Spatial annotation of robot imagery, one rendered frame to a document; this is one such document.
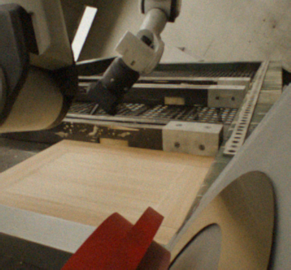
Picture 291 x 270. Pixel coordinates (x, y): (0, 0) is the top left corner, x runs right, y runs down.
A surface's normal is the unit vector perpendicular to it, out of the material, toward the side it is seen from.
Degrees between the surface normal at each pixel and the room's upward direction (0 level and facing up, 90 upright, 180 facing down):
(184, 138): 90
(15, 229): 59
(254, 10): 90
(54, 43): 160
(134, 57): 112
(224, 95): 90
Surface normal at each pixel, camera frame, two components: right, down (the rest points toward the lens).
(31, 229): -0.05, -0.95
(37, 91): 0.97, -0.08
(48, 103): 0.95, 0.22
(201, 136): -0.39, 0.31
